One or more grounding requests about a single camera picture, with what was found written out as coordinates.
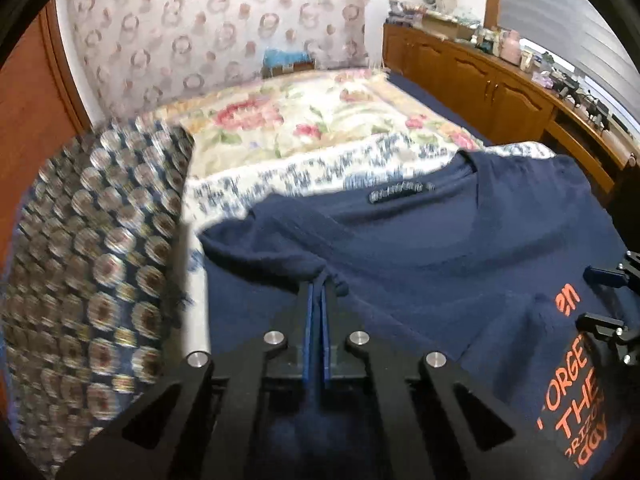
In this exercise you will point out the pink floral quilt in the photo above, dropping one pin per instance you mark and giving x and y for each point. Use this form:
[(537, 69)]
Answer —
[(280, 120)]

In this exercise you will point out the wooden cabinet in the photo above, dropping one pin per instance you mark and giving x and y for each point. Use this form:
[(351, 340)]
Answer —
[(475, 75)]

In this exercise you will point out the wooden wardrobe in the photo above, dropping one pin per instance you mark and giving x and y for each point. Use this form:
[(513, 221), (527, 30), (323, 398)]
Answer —
[(30, 125)]

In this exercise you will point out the blue cloth on stool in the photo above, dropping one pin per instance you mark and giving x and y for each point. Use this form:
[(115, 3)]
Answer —
[(286, 60)]

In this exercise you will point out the window blind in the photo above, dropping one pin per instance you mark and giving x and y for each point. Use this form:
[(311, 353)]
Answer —
[(575, 15)]

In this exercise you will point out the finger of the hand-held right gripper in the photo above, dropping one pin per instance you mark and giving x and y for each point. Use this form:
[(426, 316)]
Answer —
[(597, 321), (602, 275)]

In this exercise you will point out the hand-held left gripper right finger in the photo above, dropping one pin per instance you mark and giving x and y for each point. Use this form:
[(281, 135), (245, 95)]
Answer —
[(325, 317)]

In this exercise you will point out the navy blue t-shirt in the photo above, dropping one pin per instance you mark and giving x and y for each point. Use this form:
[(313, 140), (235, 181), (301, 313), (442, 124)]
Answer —
[(425, 240)]

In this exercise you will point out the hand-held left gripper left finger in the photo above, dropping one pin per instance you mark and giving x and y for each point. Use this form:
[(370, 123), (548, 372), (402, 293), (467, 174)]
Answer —
[(311, 315)]

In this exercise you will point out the blue floral bed sheet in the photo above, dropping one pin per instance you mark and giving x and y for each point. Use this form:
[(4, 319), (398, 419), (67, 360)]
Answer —
[(300, 175)]

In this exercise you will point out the pink bag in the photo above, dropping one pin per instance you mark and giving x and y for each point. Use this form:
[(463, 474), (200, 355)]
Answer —
[(511, 46)]

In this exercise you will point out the circle-patterned pillow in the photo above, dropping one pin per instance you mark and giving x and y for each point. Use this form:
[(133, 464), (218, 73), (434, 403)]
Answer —
[(90, 270)]

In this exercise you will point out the clutter of small countertop things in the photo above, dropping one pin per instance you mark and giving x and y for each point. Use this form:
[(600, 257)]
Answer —
[(565, 82)]

